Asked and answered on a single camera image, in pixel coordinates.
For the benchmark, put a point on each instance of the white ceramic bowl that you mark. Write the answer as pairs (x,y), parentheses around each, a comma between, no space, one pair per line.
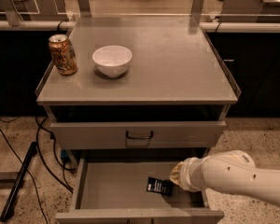
(112,60)

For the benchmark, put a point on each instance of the closed grey top drawer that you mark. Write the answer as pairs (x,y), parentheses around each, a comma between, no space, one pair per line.
(111,135)

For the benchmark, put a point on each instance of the black drawer handle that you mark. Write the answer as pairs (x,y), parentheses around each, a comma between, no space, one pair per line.
(139,137)

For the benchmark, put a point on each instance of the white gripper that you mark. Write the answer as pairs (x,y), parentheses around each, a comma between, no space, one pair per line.
(187,173)

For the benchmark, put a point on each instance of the grey upright post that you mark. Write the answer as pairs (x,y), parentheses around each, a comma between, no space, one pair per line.
(13,17)
(197,7)
(84,8)

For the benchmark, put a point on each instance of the grey metal drawer cabinet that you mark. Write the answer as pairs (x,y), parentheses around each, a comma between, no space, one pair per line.
(174,75)

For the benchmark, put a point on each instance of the background grey table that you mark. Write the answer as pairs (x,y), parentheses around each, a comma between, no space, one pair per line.
(257,11)
(38,10)

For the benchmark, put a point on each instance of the middle grey upright post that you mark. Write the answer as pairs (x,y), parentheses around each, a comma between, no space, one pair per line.
(84,8)

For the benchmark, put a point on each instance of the gold soda can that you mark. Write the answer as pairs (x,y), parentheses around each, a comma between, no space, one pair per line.
(63,54)

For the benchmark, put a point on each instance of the background grey table right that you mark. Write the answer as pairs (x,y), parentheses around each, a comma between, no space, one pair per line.
(257,11)

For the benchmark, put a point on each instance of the dark blue rxbar wrapper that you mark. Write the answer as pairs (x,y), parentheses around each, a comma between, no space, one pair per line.
(162,187)

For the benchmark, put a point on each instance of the open grey middle drawer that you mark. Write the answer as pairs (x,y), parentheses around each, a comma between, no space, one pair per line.
(112,188)

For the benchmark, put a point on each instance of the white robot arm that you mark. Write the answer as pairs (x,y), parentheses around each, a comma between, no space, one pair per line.
(233,172)

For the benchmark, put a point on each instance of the left grey upright post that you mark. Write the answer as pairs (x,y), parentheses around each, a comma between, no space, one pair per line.
(13,17)

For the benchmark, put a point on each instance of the background grey table left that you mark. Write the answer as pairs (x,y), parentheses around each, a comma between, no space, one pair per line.
(38,10)

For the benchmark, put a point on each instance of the right grey upright post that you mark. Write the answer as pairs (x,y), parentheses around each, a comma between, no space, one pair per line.
(197,7)

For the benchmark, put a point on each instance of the black bar on floor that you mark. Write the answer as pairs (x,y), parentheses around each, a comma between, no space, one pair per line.
(7,212)

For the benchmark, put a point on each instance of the white horizontal rail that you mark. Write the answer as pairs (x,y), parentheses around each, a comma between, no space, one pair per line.
(220,27)

